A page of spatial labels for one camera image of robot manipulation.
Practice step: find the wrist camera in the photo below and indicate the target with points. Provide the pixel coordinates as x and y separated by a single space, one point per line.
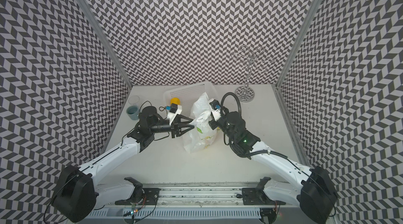
172 111
215 109

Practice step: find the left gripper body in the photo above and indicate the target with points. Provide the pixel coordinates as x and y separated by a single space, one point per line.
172 128

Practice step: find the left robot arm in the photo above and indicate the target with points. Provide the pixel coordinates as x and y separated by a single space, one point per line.
134 142

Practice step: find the clear glass cup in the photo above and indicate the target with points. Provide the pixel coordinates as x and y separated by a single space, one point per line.
133 100

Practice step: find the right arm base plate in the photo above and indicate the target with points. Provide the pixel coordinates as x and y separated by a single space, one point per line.
255 196

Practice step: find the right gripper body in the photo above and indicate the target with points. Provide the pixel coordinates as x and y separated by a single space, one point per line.
221 123

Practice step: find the lemon print plastic bag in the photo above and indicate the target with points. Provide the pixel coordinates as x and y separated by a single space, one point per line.
202 135

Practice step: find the teal ceramic cup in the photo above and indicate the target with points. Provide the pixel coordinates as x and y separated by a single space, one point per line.
133 112

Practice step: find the yellow peach left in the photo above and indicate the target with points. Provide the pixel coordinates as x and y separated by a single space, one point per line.
175 101

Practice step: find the chrome wire cup stand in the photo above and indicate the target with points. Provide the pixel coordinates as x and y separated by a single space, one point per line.
250 59

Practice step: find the aluminium front rail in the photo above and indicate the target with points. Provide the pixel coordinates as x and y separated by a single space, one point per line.
201 192

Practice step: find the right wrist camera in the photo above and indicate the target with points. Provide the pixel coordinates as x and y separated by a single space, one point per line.
215 109

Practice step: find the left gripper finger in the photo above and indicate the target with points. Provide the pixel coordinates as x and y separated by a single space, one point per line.
181 120
177 130

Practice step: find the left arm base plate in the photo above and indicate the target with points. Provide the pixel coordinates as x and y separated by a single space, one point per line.
140 195

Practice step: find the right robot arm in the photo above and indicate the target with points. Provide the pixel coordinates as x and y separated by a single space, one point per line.
309 188

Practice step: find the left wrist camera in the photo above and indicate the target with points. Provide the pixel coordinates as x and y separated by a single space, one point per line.
172 111

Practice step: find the white plastic basket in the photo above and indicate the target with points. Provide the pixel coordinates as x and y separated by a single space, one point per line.
189 94

